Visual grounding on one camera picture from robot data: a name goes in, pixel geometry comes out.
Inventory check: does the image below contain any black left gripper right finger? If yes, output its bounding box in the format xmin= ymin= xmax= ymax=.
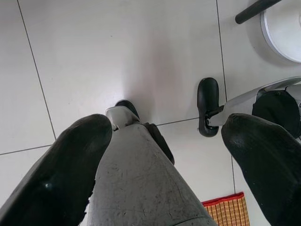
xmin=221 ymin=113 xmax=301 ymax=226

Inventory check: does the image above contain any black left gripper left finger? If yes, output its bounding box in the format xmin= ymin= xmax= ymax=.
xmin=0 ymin=113 xmax=113 ymax=226

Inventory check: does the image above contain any red woven mat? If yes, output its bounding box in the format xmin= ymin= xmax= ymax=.
xmin=201 ymin=192 xmax=251 ymax=226

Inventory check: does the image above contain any grey robot left leg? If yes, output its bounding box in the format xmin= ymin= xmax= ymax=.
xmin=88 ymin=100 xmax=214 ymax=226

